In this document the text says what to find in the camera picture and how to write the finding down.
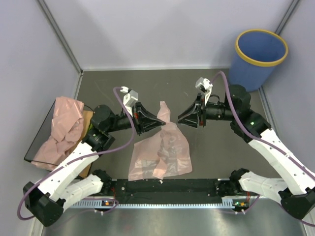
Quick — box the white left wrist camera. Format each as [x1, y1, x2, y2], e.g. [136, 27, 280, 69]
[120, 87, 138, 109]

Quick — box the blue trash bin yellow rim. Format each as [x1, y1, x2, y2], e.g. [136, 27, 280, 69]
[228, 29, 288, 92]

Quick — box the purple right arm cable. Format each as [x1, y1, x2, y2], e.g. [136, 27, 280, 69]
[209, 71, 315, 227]

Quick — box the aluminium frame rail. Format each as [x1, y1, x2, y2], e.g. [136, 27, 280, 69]
[29, 177, 311, 236]

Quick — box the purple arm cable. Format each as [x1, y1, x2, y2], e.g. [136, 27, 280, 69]
[16, 86, 136, 221]
[209, 71, 315, 227]

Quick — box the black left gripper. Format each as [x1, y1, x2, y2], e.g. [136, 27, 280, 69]
[106, 102, 165, 136]

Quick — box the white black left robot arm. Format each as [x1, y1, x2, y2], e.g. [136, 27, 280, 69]
[20, 102, 166, 227]

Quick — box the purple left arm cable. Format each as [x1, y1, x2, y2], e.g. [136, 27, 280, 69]
[16, 86, 136, 221]

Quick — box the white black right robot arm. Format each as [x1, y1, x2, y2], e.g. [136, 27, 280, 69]
[178, 85, 315, 220]

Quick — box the pink plastic trash bag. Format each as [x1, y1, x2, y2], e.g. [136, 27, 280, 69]
[31, 96, 84, 171]
[128, 101, 192, 181]

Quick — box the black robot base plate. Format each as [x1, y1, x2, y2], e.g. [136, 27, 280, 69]
[103, 178, 249, 204]

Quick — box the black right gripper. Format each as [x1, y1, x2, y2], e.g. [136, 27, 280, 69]
[177, 93, 237, 128]

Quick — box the black wire frame shelf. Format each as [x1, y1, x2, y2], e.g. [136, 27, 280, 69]
[24, 101, 93, 171]

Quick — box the grey slotted cable duct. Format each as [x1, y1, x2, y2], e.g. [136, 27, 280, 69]
[71, 199, 117, 209]

